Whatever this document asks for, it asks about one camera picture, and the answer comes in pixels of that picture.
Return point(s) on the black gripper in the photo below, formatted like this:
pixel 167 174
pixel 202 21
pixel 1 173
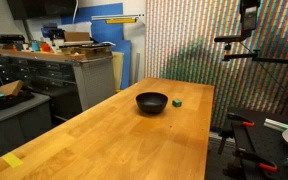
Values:
pixel 249 16

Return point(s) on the green block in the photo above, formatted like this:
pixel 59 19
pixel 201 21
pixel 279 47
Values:
pixel 176 103

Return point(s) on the black bowl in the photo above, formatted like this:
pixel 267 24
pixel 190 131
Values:
pixel 151 104

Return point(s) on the light wooden block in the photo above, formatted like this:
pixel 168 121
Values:
pixel 10 88

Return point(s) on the multicolour patterned backdrop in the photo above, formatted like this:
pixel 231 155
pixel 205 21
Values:
pixel 190 40

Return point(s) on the silver aluminium extrusion bar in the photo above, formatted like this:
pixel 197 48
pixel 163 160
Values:
pixel 275 124

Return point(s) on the black perforated breadboard table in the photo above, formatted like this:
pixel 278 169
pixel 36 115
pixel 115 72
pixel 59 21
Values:
pixel 270 143

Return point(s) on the grey metal pole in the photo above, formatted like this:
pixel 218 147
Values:
pixel 137 68

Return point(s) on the yellow level bar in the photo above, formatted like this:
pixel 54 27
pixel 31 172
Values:
pixel 120 20

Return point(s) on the beige foam board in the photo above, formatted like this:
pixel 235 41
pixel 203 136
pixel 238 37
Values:
pixel 117 70

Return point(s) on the blue board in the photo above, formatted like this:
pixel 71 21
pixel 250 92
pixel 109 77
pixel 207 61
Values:
pixel 109 33

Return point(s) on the grey perforated panel cabinet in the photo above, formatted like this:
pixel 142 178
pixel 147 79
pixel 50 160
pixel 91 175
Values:
pixel 95 83

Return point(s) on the brown cardboard box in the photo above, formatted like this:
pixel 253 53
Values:
pixel 77 36

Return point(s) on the orange small container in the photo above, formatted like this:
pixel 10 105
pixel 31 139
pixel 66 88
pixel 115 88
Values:
pixel 45 47

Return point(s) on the teal small cup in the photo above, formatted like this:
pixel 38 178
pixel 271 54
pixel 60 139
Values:
pixel 35 46

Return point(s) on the wooden plank cabinet top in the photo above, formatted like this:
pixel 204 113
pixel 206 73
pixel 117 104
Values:
pixel 34 54

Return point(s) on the dark grey drawer cabinet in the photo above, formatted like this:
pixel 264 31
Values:
pixel 34 76

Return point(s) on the black sensor bar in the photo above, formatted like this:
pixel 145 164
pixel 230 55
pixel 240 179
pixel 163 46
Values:
pixel 8 38

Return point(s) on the grey plastic storage bin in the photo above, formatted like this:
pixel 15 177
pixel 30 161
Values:
pixel 17 123

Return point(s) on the black tray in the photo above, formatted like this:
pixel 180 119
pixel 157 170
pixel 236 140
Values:
pixel 7 101

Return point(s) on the yellow tape piece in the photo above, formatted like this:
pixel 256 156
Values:
pixel 12 160

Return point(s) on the black stereo camera bar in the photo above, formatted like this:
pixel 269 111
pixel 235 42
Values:
pixel 227 38

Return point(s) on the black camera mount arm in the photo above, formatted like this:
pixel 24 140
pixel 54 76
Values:
pixel 267 59

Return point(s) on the white wall rail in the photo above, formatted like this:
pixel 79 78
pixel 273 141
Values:
pixel 117 16

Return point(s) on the black wall monitor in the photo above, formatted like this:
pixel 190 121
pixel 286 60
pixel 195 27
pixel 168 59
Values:
pixel 40 8

